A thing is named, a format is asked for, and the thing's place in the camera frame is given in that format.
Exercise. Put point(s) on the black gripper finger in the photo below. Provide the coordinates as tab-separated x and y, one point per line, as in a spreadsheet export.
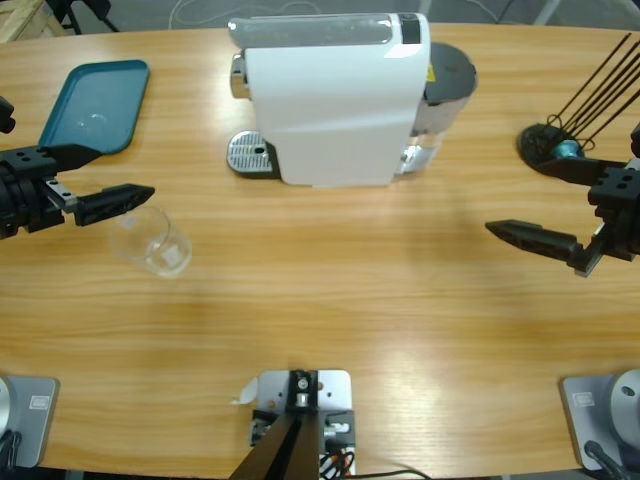
65	156
540	237
580	170
110	202

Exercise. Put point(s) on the wooden crate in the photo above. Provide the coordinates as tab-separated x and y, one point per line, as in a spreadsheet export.
20	17

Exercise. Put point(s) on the teal plastic tray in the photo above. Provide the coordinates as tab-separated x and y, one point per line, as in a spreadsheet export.
100	100

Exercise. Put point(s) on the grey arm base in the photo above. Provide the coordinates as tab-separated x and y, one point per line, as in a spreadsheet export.
30	415
600	410

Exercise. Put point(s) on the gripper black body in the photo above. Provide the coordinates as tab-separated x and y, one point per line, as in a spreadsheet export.
25	205
625	230

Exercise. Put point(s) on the clear drinking glass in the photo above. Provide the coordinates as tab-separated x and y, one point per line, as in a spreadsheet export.
160	255

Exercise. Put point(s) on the metal grille drip tray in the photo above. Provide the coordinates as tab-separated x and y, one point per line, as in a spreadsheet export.
247	152

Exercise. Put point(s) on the black chair legs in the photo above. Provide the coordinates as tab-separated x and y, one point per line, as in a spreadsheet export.
95	4

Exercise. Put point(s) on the blue coffee capsule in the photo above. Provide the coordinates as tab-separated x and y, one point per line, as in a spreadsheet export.
567	149

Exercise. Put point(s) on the white tape tab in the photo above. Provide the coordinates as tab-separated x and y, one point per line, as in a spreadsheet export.
247	392

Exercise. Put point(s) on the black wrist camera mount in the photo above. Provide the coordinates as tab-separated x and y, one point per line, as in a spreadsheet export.
636	135
5	115

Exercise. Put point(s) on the grey translucent machine lever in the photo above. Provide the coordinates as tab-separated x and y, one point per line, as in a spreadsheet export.
310	32

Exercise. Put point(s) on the clear water tank dark lid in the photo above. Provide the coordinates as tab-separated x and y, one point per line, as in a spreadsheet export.
450	70

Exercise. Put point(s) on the white capsule coffee machine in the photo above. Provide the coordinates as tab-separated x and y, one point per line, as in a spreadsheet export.
330	110

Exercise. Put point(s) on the black camera post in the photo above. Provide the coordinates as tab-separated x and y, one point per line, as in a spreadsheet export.
290	450

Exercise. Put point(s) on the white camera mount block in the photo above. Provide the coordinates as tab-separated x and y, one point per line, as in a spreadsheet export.
335	390

